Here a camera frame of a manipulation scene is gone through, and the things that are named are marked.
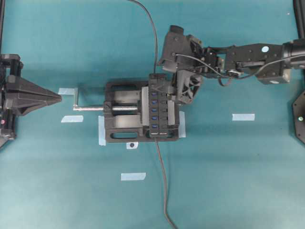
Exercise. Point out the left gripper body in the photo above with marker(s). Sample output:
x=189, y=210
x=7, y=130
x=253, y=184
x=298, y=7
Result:
x=7, y=117

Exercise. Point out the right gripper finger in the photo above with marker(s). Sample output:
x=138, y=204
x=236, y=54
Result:
x=188, y=84
x=160, y=83

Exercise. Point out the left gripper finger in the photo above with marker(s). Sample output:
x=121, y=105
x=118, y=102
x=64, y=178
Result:
x=16, y=84
x=23, y=106

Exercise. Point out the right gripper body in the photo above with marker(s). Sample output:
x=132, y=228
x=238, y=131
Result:
x=185, y=52

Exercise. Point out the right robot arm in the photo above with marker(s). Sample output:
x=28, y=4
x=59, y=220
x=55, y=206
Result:
x=267, y=62

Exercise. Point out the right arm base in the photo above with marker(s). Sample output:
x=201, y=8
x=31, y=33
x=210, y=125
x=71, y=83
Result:
x=298, y=108

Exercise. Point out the black multi-port USB hub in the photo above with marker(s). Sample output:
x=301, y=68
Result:
x=158, y=109

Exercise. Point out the blue tape near crank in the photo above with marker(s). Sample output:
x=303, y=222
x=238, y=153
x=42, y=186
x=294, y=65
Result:
x=66, y=91

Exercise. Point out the blue tape vise right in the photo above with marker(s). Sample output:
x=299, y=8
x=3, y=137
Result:
x=182, y=129

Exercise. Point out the blue tape vise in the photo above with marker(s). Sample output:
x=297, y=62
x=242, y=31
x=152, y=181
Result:
x=182, y=129
x=101, y=131

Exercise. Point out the black bench vise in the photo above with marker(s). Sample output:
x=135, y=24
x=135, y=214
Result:
x=126, y=113

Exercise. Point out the blue tape left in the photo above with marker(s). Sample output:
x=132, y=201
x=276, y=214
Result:
x=72, y=119

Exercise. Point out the blue tape right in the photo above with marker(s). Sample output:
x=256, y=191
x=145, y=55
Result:
x=243, y=117

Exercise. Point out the taped black screw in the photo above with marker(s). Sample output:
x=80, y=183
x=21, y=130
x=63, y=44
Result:
x=131, y=145

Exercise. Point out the blue tape vise left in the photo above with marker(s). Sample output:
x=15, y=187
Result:
x=101, y=131

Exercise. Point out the blue tape bottom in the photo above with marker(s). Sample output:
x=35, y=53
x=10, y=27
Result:
x=133, y=176

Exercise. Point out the silver vise crank handle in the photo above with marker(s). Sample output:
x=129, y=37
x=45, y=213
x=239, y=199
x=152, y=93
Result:
x=76, y=106

